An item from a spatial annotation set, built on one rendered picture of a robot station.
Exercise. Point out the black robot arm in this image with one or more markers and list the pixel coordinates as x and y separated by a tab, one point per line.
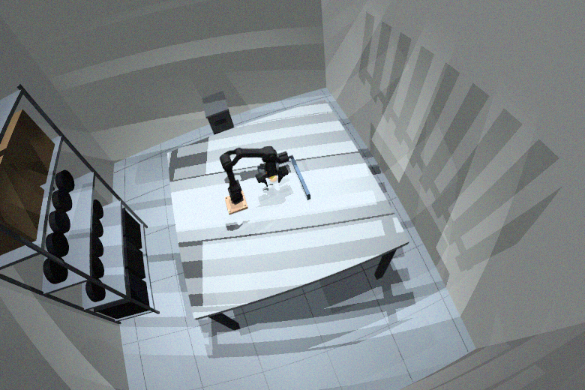
268	155

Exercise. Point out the low clear corner walls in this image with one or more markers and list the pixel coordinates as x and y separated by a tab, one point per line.
284	164

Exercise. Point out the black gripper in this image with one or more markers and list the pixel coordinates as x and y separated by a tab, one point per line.
281	172

